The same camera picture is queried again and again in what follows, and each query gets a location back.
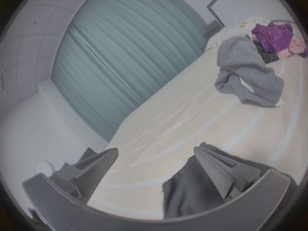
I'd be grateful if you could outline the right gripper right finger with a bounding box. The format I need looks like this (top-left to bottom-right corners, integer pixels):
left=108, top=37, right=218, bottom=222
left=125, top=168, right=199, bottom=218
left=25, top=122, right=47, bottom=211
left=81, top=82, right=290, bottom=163
left=193, top=146, right=261, bottom=203

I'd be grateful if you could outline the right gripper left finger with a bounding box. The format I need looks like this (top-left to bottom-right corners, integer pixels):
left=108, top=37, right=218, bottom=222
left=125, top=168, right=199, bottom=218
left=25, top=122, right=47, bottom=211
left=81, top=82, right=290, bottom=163
left=49, top=147, right=119, bottom=202

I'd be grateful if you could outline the black T-shirt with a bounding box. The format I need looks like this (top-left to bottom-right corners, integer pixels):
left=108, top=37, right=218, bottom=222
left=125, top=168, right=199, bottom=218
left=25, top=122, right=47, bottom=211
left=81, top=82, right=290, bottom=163
left=162, top=142, right=293, bottom=218

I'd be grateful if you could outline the bed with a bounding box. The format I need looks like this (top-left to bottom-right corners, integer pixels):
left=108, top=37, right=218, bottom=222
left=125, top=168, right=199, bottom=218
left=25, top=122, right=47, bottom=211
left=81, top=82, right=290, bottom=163
left=87, top=0, right=308, bottom=219

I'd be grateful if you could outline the round white mirror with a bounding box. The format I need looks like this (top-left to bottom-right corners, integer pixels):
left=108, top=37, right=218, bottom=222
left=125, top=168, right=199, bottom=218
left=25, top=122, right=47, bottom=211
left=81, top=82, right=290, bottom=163
left=36, top=161, right=53, bottom=175

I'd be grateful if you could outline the blue-green curtain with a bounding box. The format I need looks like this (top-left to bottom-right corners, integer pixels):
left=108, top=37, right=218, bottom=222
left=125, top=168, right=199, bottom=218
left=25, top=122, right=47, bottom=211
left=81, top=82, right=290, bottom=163
left=71, top=0, right=208, bottom=103
left=51, top=30, right=145, bottom=142

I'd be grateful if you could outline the grey garment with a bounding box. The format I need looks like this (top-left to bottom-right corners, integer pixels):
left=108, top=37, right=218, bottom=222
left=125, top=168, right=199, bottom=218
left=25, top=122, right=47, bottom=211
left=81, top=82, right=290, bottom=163
left=214, top=35, right=284, bottom=108

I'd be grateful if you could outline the shiny black garment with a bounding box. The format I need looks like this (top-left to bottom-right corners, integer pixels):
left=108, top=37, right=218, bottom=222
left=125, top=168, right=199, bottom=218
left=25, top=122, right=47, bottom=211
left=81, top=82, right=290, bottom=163
left=254, top=41, right=279, bottom=63

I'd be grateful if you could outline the white printed pillow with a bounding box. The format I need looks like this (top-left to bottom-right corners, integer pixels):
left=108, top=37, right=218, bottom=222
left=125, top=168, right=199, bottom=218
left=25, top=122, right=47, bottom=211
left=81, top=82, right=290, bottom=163
left=205, top=17, right=272, bottom=50

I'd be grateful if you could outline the pink garment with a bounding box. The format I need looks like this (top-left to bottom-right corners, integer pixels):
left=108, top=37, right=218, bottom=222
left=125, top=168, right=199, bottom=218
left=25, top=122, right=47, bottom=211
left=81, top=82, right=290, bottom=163
left=278, top=36, right=308, bottom=60

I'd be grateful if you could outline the grey bedside table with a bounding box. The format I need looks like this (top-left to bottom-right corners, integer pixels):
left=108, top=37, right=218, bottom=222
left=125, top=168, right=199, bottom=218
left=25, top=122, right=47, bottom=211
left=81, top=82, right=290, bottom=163
left=203, top=20, right=222, bottom=37

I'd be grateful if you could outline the purple garment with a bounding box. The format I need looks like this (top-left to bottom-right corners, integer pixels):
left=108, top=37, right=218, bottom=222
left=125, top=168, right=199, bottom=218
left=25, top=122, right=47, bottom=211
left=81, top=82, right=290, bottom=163
left=251, top=22, right=294, bottom=53

